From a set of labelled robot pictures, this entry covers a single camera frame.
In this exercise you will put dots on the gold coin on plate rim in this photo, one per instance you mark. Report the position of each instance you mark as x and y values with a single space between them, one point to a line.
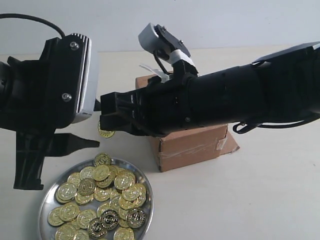
102 159

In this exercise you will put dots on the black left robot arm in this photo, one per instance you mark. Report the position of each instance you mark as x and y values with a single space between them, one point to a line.
38 97

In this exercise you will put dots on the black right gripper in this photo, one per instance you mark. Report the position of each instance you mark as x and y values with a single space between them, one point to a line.
158 109

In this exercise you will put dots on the brown cardboard slotted box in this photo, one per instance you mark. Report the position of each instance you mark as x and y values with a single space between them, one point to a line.
188 147

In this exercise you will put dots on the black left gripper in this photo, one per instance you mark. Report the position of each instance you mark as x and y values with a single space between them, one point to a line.
37 97

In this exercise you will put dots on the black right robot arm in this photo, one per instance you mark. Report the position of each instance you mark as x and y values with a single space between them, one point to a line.
279 90

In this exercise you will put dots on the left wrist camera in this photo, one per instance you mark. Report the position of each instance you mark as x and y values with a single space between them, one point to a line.
88 79

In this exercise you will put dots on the gold metal button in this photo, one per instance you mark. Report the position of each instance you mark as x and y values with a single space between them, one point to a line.
101 172

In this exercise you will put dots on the round steel plate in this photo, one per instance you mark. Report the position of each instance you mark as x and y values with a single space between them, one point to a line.
47 232

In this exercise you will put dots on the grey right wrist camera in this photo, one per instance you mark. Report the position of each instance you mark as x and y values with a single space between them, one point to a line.
155 39

